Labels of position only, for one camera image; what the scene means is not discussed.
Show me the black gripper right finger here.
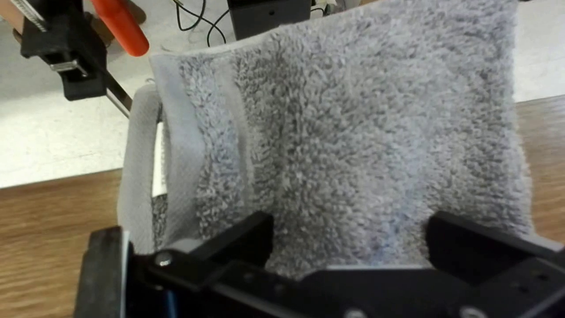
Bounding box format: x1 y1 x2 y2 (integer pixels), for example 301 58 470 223
426 212 565 318

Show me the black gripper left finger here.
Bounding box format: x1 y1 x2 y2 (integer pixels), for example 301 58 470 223
147 210 280 293

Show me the grey towel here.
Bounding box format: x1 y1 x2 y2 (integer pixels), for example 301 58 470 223
117 0 562 283

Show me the thin black floor cable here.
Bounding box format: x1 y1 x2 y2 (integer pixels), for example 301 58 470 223
172 0 232 48

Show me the black clamp with orange handle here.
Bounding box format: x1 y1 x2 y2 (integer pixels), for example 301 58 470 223
11 0 152 120

